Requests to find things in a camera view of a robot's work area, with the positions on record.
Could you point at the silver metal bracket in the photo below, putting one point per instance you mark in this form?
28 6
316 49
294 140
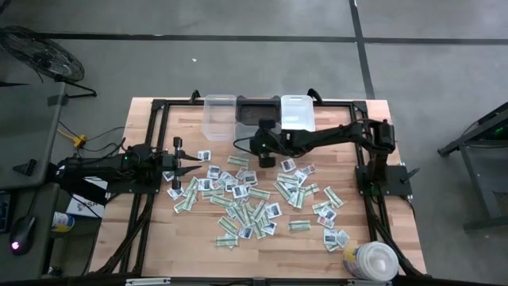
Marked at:
369 283
147 281

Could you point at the grey desk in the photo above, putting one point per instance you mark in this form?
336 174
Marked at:
28 266

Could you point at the green striped adhesive bandage packet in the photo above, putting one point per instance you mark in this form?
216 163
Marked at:
300 199
228 225
225 242
221 201
319 207
185 204
311 189
282 190
191 187
259 193
259 231
250 210
237 161
240 213
259 211
333 197
299 225
285 178
212 194

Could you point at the white plastic bin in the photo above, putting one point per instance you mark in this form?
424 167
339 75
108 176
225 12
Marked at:
297 113

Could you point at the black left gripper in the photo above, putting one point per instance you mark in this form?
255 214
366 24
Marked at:
168 162

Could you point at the black metal cart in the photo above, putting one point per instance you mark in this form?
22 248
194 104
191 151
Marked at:
480 167

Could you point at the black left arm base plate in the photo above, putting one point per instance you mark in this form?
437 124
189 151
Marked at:
131 188

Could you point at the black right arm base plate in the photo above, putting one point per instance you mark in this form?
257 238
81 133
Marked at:
397 184

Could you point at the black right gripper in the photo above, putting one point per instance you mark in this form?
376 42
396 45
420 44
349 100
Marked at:
267 162

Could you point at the white blue yellow can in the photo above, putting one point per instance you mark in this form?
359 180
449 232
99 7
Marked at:
63 221

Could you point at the black plastic bin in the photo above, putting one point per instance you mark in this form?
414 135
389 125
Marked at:
254 111

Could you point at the black computer mouse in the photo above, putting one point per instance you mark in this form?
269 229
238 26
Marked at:
24 234

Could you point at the clear plastic bin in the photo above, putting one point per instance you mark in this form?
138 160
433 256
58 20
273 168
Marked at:
218 119

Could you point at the black keyboard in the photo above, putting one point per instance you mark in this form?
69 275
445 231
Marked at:
4 210

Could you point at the black floor fan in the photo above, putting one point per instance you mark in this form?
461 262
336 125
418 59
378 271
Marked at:
43 55

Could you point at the yellow power plug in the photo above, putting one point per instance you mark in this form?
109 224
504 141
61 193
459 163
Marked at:
81 140

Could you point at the black bracket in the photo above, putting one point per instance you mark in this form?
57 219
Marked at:
27 167

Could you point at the grey side table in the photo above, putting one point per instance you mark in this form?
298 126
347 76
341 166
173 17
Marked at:
28 131

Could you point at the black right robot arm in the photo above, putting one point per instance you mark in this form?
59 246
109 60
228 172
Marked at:
325 137

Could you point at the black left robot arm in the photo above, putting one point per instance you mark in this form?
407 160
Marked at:
103 167

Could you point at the grey plastic bin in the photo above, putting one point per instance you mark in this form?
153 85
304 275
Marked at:
242 133

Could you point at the white cardboard box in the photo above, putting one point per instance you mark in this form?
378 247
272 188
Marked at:
85 206

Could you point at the white-lidded wipes canister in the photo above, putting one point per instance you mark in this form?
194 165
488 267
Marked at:
375 262

